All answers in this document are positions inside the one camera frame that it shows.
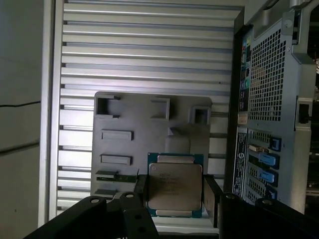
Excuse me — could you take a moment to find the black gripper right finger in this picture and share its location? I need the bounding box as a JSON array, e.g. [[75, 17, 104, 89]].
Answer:
[[203, 175, 319, 239]]

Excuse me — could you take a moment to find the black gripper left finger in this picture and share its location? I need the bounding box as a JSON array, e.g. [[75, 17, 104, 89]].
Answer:
[[23, 173, 160, 239]]

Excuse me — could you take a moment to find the square CPU with metal lid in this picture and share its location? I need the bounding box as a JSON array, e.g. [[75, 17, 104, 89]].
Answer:
[[147, 152, 206, 218]]

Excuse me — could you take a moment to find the green RAM stick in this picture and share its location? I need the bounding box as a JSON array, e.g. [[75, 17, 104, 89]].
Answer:
[[96, 175, 139, 182]]

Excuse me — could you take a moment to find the grey parts rack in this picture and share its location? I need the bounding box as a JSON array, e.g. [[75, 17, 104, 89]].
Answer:
[[91, 91, 213, 200]]

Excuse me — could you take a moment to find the black and silver PC case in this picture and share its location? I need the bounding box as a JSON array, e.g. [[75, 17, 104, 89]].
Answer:
[[223, 0, 319, 215]]

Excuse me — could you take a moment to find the thin black floor cable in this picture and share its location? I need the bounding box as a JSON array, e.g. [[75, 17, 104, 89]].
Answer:
[[0, 100, 42, 108]]

